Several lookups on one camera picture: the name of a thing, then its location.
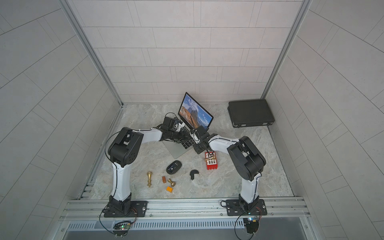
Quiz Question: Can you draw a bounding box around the silver laptop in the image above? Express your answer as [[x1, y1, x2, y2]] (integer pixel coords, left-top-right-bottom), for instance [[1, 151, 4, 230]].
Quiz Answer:
[[164, 92, 214, 160]]

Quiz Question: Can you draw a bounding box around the black mouse battery cover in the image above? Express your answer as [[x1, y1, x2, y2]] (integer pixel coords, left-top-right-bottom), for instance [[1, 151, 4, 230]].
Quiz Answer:
[[190, 170, 200, 181]]

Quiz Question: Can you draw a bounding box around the black wireless mouse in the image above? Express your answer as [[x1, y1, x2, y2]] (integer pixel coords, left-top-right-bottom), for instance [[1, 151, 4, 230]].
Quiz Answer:
[[166, 160, 182, 175]]

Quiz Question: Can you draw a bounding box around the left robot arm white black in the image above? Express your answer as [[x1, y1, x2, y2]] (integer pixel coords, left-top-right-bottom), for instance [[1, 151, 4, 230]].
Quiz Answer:
[[106, 117, 192, 216]]

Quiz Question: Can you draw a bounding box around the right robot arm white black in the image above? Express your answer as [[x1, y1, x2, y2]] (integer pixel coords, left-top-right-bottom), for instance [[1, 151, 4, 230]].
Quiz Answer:
[[191, 127, 266, 213]]

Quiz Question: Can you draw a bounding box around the tall gold chess piece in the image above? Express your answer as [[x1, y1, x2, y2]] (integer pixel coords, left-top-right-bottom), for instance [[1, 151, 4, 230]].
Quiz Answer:
[[147, 172, 153, 188]]

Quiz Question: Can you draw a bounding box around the small gold chess pawn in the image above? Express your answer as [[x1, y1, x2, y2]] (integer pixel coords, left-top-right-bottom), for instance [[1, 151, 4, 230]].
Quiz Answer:
[[168, 179, 176, 188]]

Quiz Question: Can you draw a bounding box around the black flat case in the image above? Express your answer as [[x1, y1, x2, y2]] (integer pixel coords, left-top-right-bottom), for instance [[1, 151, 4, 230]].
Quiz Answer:
[[228, 99, 275, 128]]

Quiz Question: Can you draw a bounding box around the right green circuit board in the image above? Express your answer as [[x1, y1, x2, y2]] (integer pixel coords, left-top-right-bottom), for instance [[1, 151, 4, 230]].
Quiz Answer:
[[243, 218, 260, 234]]

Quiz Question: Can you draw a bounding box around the green circuit board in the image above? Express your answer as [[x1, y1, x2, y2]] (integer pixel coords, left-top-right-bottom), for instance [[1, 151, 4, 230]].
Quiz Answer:
[[243, 218, 260, 234], [113, 221, 133, 238]]

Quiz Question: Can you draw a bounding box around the left green circuit board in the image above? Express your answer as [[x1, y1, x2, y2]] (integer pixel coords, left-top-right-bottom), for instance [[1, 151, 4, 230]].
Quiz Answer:
[[113, 221, 133, 238]]

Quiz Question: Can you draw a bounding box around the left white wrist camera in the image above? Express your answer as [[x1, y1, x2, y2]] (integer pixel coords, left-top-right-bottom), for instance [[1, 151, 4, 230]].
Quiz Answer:
[[172, 119, 185, 132]]

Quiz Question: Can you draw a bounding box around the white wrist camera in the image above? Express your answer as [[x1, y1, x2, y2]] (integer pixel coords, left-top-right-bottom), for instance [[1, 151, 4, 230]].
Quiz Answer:
[[192, 131, 201, 144], [172, 119, 185, 132]]

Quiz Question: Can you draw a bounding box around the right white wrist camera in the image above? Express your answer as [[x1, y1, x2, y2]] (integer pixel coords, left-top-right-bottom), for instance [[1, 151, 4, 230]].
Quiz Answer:
[[192, 131, 201, 144]]

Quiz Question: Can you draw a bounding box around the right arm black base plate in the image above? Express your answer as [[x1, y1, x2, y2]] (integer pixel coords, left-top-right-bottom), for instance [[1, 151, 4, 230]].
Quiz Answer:
[[221, 196, 268, 216]]

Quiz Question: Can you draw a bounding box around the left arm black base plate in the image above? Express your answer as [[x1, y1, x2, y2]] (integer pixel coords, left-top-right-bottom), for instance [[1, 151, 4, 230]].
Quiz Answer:
[[102, 195, 149, 218]]

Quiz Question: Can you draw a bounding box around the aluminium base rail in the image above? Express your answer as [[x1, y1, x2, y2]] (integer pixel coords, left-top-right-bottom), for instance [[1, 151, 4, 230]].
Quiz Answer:
[[54, 197, 319, 240]]

